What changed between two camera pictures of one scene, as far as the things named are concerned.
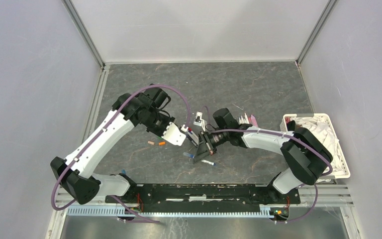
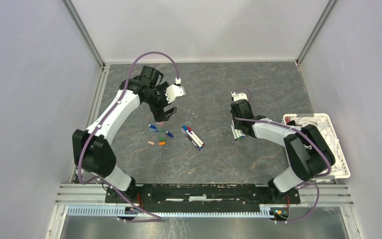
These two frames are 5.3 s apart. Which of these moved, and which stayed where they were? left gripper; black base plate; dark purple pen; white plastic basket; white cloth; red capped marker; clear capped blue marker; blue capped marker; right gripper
Moved: blue capped marker; clear capped blue marker; right gripper; left gripper
Stayed: red capped marker; black base plate; white plastic basket; white cloth; dark purple pen
